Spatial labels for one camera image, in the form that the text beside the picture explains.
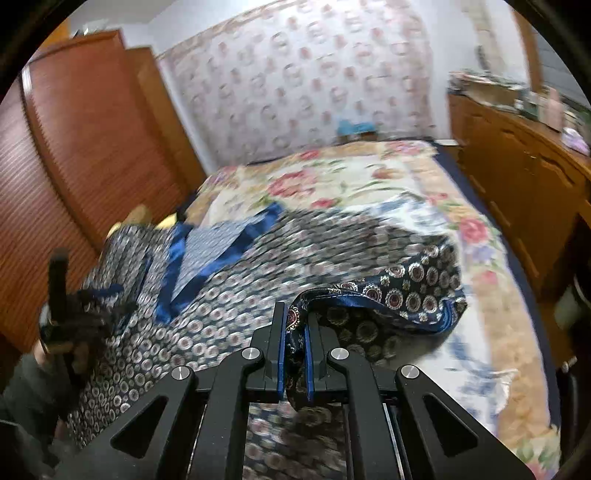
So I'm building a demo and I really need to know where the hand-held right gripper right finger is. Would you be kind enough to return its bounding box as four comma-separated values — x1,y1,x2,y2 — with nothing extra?
302,314,536,480

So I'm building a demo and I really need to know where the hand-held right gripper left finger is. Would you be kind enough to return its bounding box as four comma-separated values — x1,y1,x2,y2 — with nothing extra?
55,302,287,480

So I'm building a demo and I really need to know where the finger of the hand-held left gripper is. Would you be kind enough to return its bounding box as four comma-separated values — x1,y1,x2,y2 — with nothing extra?
49,248,71,324

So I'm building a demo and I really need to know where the navy floral patterned garment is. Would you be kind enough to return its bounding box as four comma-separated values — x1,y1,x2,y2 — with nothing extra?
60,203,467,480

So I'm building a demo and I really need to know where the person's left forearm grey sleeve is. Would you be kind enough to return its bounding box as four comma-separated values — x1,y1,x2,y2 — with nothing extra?
0,354,84,467

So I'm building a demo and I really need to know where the person's left hand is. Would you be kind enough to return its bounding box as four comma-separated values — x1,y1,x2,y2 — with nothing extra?
32,342,92,386

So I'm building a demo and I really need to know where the olive patterned bolster pillow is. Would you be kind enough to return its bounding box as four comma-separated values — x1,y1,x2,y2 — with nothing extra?
108,205,155,237

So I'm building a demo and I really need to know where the wooden louvred wardrobe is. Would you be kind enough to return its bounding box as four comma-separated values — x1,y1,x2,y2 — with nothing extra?
0,30,208,370

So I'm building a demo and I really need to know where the blue white floral sheet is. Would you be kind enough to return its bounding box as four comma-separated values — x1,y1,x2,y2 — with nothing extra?
369,191,513,416

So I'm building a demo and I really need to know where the beige rose floral blanket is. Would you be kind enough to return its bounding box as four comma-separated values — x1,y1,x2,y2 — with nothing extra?
185,138,561,480

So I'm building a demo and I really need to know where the dark blue mattress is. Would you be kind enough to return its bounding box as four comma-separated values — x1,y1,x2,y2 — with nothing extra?
431,141,513,264

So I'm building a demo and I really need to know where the blue cloth item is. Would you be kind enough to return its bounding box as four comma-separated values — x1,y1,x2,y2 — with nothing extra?
337,119,377,139

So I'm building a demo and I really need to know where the white cylindrical container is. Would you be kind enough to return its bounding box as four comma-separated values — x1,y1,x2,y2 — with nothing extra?
554,281,591,334

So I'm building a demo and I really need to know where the wooden dresser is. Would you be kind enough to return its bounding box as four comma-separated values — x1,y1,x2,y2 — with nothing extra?
447,90,591,365

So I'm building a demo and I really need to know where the cardboard box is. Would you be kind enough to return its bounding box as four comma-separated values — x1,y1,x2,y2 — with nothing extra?
466,78,525,108

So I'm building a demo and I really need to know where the purple cloth item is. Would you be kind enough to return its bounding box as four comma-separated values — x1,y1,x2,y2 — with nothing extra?
561,127,591,155

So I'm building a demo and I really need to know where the pink box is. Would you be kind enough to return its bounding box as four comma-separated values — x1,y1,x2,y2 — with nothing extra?
542,85,566,130

